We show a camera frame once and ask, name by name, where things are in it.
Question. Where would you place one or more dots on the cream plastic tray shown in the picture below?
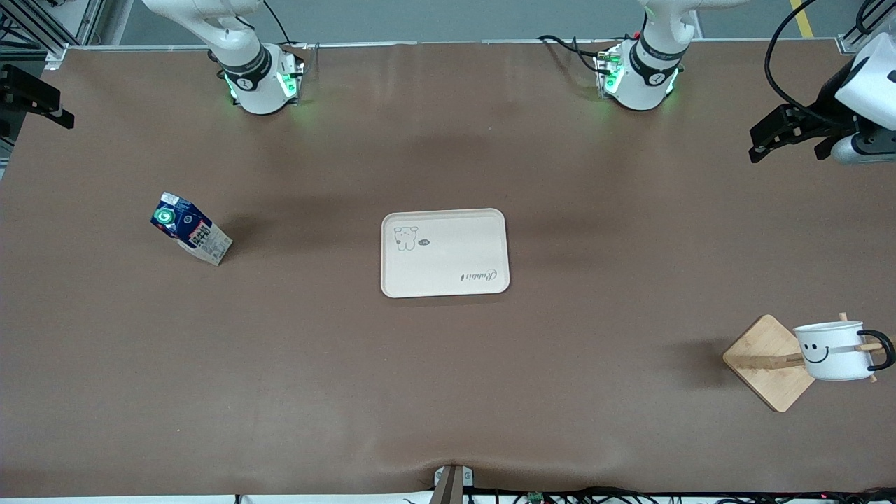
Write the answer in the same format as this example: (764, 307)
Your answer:
(448, 259)

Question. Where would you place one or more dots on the metal corner bracket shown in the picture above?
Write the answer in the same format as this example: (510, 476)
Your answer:
(848, 43)

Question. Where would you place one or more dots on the aluminium frame profile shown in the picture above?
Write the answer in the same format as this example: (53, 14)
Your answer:
(89, 17)

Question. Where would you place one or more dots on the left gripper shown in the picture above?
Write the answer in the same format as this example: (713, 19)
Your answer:
(829, 100)

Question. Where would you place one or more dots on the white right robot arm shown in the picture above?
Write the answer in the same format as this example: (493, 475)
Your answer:
(255, 91)

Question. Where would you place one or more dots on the wooden mug stand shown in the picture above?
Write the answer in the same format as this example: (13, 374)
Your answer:
(766, 343)

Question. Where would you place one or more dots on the brown table cover mat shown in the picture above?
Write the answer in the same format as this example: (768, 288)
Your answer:
(280, 364)

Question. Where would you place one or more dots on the blue milk carton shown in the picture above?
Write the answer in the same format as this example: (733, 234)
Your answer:
(185, 224)

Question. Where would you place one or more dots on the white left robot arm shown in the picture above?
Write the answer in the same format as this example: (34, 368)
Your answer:
(640, 84)

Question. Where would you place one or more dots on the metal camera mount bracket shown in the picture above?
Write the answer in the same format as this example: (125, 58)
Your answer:
(451, 483)

